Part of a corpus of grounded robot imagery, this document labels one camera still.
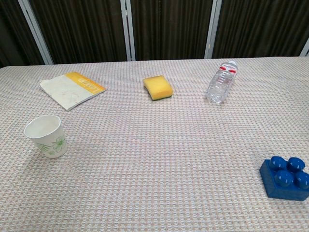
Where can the grey metal partition post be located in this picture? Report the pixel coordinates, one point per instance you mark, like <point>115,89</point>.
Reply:
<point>36,31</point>
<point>304,49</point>
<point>212,29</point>
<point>128,30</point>

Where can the yellow and white booklet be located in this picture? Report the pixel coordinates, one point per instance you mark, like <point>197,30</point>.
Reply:
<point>70,90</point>

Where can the checkered woven tablecloth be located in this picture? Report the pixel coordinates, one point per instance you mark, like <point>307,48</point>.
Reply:
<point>154,149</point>

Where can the blue toy building brick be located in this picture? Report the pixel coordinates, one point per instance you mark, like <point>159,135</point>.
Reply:
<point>286,178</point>

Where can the white paper cup green print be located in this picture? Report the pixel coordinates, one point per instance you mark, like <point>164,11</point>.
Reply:
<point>46,137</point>

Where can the clear plastic water bottle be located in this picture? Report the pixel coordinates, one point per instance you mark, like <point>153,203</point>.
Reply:
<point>220,84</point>

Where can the yellow sponge green base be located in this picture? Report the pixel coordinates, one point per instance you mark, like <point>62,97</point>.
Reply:
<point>158,87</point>

